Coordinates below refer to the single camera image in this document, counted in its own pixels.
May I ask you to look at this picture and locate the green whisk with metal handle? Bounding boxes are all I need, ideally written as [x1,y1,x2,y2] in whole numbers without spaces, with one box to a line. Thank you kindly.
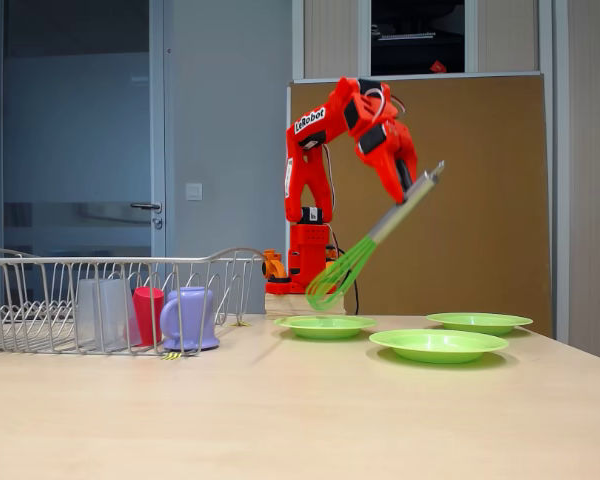
[304,159,446,312]

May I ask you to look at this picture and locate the purple plastic mug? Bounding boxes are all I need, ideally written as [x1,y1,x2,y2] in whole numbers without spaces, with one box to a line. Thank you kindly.
[159,286,221,351]

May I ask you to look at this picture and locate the red plastic cup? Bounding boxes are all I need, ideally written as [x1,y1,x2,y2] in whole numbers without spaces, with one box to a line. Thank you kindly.
[132,286,165,346]

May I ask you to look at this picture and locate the grey translucent plastic cup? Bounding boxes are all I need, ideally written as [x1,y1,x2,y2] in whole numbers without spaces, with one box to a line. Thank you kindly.
[97,278,143,351]
[74,278,119,350]

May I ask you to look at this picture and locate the brown cork board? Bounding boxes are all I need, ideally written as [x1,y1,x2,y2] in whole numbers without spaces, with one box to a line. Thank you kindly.
[285,72,554,339]

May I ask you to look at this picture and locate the orange table clamp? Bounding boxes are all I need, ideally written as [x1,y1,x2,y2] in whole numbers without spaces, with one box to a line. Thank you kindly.
[260,249,289,280]

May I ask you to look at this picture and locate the green plastic plate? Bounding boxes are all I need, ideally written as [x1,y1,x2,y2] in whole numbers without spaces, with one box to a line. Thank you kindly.
[368,328,510,365]
[273,314,379,340]
[425,312,535,336]

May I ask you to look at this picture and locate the wooden base block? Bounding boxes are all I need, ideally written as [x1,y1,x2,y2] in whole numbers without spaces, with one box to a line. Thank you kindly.
[264,293,347,318]

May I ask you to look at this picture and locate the grey glass door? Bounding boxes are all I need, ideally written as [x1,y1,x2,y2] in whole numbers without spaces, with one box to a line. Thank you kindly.
[0,0,175,314]

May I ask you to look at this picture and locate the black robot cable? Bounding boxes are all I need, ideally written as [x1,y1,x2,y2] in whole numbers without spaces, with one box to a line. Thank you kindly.
[329,229,361,317]

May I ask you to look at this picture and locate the metal wire dish rack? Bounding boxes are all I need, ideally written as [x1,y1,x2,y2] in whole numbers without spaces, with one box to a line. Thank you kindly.
[0,246,267,357]

